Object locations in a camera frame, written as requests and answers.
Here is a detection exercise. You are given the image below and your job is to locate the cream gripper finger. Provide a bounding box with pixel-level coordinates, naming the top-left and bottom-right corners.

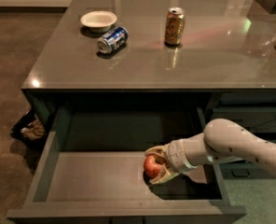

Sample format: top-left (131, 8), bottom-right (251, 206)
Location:
top-left (149, 165), bottom-right (179, 185)
top-left (145, 146), bottom-right (167, 166)

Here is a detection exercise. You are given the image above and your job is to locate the red apple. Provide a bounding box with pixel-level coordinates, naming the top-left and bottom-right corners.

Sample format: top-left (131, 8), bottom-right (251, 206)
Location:
top-left (144, 155), bottom-right (163, 179)

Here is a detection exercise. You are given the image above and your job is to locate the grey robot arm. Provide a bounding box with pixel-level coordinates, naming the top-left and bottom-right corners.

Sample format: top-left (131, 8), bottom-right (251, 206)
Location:
top-left (144, 119), bottom-right (276, 185)

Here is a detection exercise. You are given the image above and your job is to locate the closed lower side drawer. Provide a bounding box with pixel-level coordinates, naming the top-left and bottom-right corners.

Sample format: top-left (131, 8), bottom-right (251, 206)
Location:
top-left (220, 162), bottom-right (276, 179)

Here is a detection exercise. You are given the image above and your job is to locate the open grey top drawer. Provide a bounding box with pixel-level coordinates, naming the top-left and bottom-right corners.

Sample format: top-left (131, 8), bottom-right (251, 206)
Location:
top-left (7, 108), bottom-right (246, 224)

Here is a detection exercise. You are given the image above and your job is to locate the grey counter cabinet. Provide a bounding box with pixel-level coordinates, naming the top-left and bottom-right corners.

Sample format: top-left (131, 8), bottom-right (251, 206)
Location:
top-left (22, 0), bottom-right (276, 119)

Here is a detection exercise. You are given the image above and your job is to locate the blue soda can lying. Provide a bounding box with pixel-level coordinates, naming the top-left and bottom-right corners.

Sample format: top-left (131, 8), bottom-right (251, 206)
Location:
top-left (97, 26), bottom-right (129, 54)

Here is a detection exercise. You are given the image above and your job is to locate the gold upright soda can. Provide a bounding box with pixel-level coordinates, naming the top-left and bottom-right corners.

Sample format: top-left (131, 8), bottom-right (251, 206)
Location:
top-left (164, 7), bottom-right (186, 46)

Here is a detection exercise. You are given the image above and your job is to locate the black bin with trash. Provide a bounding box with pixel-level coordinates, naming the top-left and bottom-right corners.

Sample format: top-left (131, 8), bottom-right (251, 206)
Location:
top-left (10, 108), bottom-right (47, 144)

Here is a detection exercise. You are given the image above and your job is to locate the white paper bowl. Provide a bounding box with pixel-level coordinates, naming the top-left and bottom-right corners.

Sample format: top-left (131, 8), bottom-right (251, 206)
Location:
top-left (80, 10), bottom-right (117, 33)

